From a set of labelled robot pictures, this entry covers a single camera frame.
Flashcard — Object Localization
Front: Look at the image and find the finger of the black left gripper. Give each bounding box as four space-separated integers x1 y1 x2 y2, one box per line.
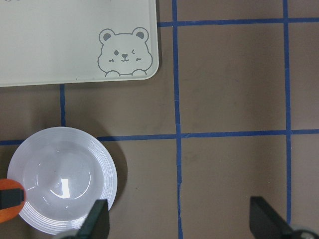
0 188 24 209

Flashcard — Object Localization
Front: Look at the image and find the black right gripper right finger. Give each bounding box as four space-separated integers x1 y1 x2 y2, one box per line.
249 196 293 239

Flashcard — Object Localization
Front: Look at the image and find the white ridged plate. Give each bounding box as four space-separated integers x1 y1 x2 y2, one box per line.
7 127 118 235

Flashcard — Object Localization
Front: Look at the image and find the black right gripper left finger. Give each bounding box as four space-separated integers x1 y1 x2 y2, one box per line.
77 199 110 239

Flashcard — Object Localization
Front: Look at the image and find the orange fruit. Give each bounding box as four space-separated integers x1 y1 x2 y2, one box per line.
0 178 26 223

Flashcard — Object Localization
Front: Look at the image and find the cream bear tray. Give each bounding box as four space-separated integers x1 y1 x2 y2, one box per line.
0 0 159 87

